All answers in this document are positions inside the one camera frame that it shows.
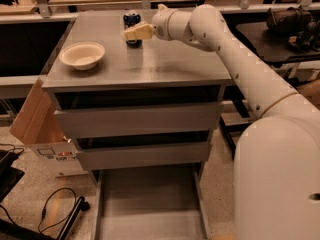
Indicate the open cardboard box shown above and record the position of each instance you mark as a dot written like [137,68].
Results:
[37,128]

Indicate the black stand base left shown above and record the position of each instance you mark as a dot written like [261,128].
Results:
[81,205]

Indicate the cardboard box at right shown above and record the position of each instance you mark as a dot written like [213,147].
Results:
[311,91]

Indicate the grey bottom drawer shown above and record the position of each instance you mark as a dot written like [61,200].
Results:
[150,203]

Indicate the grey drawer cabinet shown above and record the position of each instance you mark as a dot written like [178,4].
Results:
[157,73]

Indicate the blue pepsi can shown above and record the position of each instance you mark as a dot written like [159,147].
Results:
[130,19]

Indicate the black side table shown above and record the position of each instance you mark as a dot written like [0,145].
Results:
[297,68]

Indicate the grey middle drawer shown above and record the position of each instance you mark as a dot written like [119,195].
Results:
[143,156]

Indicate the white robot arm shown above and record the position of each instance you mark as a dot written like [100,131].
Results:
[277,158]

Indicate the grey top drawer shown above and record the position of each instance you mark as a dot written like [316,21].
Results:
[125,121]

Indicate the dark bag on table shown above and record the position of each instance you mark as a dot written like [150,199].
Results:
[289,21]

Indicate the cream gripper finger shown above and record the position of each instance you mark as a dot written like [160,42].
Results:
[142,31]

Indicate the white paper bowl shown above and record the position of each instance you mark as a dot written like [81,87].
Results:
[83,55]

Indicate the grey drawer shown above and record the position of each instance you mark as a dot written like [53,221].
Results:
[143,156]
[125,121]
[150,203]

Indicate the black equipment at left edge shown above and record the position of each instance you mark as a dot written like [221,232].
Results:
[9,176]

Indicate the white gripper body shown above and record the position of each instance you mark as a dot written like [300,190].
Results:
[160,24]

